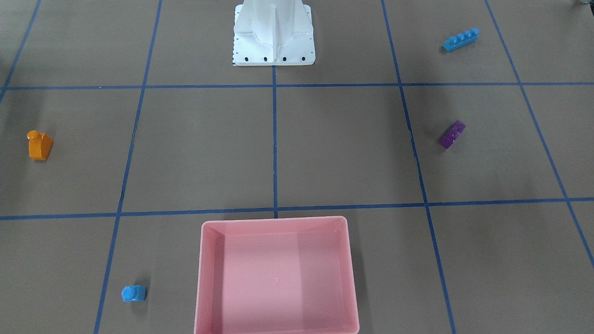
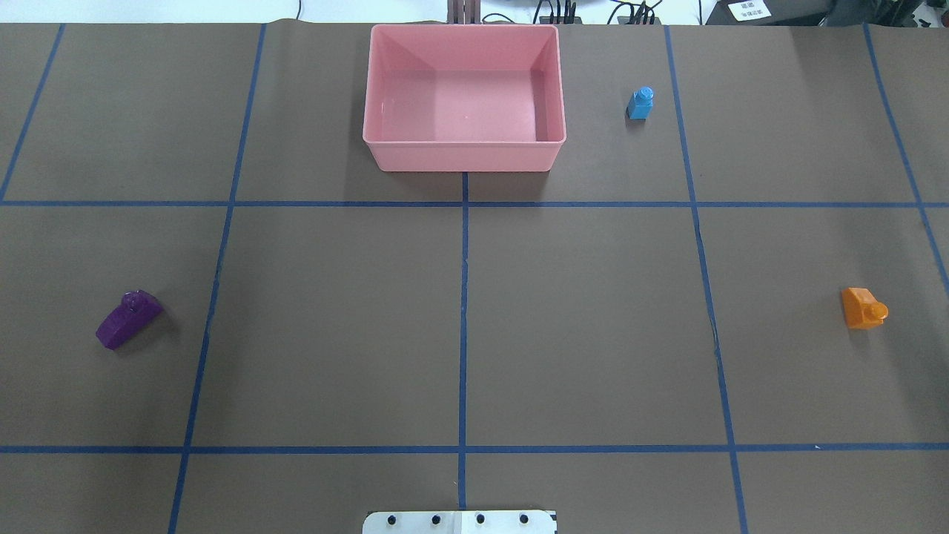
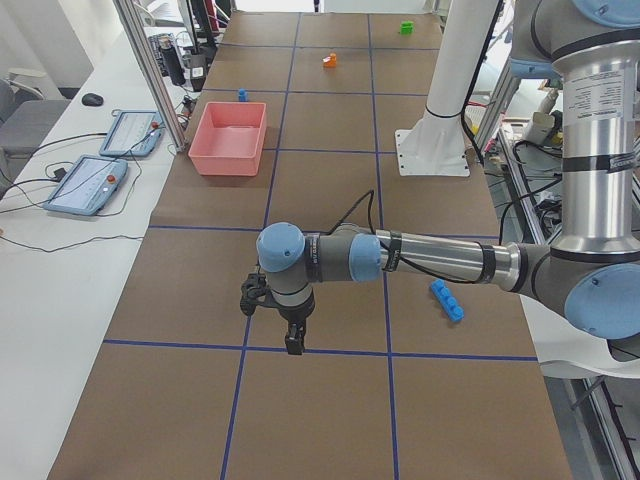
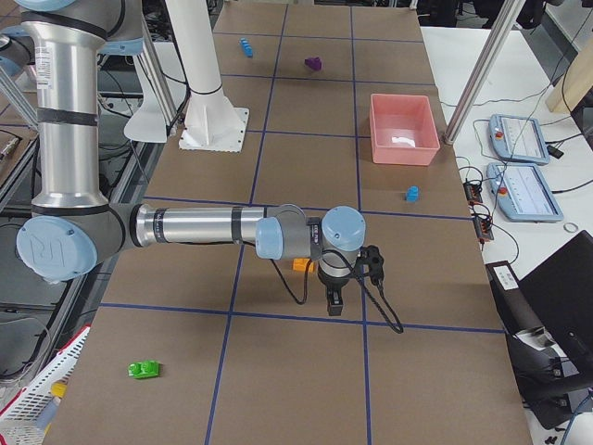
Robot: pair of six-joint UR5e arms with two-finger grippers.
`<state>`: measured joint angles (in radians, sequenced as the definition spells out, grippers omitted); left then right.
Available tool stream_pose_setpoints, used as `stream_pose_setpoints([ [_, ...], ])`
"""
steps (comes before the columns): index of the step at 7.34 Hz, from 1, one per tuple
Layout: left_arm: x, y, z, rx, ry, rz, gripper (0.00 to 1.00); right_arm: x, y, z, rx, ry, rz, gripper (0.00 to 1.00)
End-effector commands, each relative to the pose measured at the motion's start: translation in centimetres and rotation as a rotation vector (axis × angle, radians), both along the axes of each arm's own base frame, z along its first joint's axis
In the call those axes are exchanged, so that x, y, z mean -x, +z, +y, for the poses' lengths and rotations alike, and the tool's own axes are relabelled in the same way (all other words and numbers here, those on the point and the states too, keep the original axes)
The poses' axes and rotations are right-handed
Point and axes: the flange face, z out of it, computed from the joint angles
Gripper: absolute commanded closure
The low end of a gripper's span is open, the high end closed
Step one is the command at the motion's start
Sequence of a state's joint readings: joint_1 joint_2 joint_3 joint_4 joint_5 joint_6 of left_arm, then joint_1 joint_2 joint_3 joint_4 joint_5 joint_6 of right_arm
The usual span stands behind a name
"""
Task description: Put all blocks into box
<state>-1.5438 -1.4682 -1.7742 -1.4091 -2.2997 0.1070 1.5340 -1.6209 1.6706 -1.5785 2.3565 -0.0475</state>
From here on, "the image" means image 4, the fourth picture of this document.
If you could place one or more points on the green toy block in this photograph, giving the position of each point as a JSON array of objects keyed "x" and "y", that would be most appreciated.
[{"x": 144, "y": 369}]

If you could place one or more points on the small light blue block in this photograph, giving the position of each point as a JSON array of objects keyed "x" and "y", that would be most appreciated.
[{"x": 412, "y": 194}]

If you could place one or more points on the wooden board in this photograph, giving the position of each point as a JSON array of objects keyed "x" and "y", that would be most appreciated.
[{"x": 574, "y": 84}]

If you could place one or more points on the blue teach pendant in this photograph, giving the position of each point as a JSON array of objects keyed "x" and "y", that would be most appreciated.
[
  {"x": 521, "y": 192},
  {"x": 518, "y": 139}
]

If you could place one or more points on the aluminium frame post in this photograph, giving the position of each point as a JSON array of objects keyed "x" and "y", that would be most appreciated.
[{"x": 496, "y": 39}]

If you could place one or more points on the lower black relay board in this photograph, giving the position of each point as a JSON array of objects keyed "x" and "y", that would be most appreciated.
[{"x": 483, "y": 228}]

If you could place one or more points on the black office chair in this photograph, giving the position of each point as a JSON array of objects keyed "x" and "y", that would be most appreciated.
[{"x": 551, "y": 383}]

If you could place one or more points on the black laptop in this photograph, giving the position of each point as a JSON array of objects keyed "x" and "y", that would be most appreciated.
[{"x": 559, "y": 291}]

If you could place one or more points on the pink plastic box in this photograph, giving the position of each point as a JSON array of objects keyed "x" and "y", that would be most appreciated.
[{"x": 402, "y": 130}]

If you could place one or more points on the upper blue teach pendant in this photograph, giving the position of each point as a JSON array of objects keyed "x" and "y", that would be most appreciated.
[{"x": 518, "y": 139}]

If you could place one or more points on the white plastic basket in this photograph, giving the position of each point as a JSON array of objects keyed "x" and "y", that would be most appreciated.
[{"x": 27, "y": 417}]

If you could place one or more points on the orange toy block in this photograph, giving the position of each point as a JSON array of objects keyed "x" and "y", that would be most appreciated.
[{"x": 303, "y": 264}]

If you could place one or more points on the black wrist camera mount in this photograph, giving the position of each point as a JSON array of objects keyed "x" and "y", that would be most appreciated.
[{"x": 372, "y": 264}]

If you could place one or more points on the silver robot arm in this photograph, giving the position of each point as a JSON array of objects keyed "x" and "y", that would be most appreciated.
[{"x": 74, "y": 227}]

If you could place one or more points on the upper black relay board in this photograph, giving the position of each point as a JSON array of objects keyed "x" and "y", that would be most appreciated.
[{"x": 473, "y": 193}]

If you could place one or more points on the lower blue teach pendant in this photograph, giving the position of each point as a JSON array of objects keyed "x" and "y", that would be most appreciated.
[{"x": 521, "y": 192}]

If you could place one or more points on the long blue toy block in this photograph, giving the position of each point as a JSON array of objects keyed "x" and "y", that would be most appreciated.
[{"x": 246, "y": 47}]

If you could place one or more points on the black relay board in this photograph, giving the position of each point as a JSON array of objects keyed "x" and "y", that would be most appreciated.
[
  {"x": 483, "y": 228},
  {"x": 473, "y": 193}
]

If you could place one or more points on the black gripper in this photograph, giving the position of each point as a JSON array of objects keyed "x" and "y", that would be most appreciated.
[{"x": 333, "y": 284}]

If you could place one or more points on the purple toy block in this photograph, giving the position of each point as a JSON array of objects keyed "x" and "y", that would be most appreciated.
[{"x": 313, "y": 63}]

